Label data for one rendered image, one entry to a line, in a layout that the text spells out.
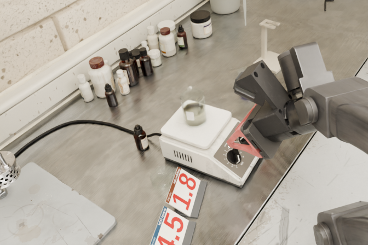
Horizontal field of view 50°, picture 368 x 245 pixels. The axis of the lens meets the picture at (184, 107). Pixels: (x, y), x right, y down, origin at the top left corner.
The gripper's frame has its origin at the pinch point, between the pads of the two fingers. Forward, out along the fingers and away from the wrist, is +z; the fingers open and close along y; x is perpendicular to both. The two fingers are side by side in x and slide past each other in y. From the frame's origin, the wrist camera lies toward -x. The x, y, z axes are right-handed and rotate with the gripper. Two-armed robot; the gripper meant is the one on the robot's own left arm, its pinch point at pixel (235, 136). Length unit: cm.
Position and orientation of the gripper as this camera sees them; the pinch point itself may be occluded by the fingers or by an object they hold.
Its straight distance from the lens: 73.7
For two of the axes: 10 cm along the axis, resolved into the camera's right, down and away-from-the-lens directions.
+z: -5.7, 2.8, 7.7
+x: 6.3, 7.5, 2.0
